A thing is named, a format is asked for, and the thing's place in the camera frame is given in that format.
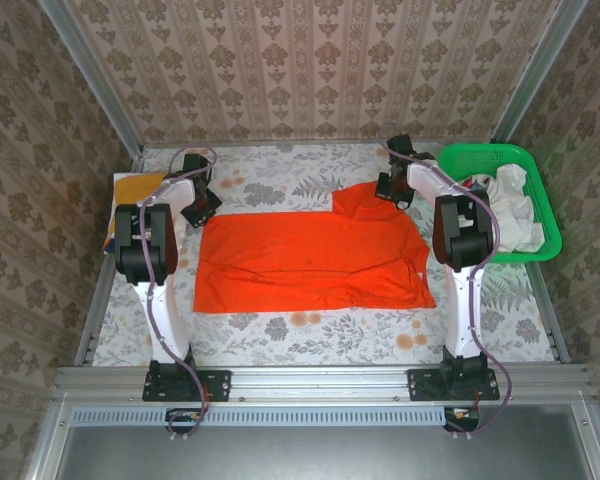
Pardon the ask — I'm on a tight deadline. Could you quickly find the orange t-shirt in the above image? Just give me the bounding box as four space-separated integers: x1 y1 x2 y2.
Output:
193 181 437 314

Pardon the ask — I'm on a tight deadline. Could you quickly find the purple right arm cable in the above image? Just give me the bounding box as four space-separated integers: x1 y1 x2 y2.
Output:
382 122 514 441

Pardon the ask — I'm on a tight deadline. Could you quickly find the folded yellow t-shirt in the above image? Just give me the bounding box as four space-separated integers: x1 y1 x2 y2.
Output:
108 173 165 236

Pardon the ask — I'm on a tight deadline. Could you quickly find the grey metal front panel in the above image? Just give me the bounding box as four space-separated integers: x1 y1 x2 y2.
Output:
24 404 600 480

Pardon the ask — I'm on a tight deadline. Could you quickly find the aluminium front frame rail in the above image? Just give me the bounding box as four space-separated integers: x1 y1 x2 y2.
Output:
52 364 594 407

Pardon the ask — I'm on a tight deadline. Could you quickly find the grey slotted cable duct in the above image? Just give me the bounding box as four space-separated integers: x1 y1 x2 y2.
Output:
69 405 444 427

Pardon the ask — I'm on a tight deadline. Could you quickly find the yellow folded clothes stack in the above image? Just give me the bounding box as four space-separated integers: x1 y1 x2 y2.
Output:
110 171 189 251

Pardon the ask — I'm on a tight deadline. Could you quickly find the green plastic basket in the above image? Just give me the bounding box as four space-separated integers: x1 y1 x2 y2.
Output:
438 143 564 263

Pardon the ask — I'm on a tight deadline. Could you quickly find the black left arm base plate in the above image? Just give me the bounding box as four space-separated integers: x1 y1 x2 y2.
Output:
142 367 231 404

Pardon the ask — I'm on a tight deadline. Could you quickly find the black connector board with wires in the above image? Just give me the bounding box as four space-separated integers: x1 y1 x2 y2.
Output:
165 407 206 436
442 404 481 434

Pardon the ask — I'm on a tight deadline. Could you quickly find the floral tablecloth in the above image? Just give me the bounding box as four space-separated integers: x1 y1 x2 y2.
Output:
92 143 556 366

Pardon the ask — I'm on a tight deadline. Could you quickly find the crumpled white t-shirt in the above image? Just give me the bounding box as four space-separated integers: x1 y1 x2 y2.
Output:
485 163 546 254

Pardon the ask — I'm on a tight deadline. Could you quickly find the aluminium frame post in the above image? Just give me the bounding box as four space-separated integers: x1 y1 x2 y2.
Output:
37 0 146 157
492 0 589 144

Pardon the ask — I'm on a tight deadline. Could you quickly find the aluminium left side rail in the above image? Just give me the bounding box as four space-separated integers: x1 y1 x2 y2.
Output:
74 147 146 366

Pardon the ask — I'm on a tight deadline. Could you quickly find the aluminium right side rail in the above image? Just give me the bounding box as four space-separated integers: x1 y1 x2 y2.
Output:
527 259 571 364

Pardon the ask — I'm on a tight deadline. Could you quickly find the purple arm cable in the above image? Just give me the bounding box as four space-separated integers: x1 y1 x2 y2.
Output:
139 146 217 444
382 122 514 441

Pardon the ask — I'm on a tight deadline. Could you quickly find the aluminium left frame post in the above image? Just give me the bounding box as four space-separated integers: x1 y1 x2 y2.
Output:
37 0 146 157

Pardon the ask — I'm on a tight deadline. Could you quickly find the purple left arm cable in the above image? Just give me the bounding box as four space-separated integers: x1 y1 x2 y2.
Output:
139 146 217 444

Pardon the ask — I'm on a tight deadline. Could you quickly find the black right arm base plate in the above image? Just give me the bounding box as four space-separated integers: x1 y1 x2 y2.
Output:
407 367 501 403

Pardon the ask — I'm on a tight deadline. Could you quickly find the crumpled multicolour t-shirt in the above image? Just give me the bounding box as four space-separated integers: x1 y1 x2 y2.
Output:
458 172 496 194

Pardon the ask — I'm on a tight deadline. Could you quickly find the aluminium right frame post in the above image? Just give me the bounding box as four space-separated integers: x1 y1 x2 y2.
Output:
492 0 589 144

